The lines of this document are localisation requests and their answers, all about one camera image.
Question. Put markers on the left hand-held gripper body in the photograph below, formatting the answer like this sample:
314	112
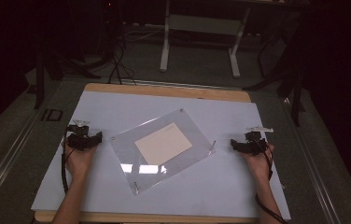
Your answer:
77	138

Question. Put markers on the metal floor rail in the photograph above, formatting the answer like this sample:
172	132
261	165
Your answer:
316	174
8	161

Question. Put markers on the white table mat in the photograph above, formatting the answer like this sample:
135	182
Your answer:
220	186

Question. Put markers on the person's right hand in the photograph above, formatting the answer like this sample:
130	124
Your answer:
260	165

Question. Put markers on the white metal desk frame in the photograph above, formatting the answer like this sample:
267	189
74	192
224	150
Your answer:
201	25

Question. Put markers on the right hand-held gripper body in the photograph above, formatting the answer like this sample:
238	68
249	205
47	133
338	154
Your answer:
254	144

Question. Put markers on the clear acrylic frame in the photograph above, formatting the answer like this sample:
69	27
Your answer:
123	149

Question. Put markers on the black metal stand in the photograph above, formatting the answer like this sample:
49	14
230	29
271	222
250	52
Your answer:
39	77
295	93

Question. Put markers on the cream paper card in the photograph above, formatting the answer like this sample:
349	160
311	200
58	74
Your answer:
163	143

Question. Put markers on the person's left hand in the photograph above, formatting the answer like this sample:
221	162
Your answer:
78	161

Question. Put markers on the black floor plate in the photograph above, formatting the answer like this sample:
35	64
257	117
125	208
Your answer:
52	114

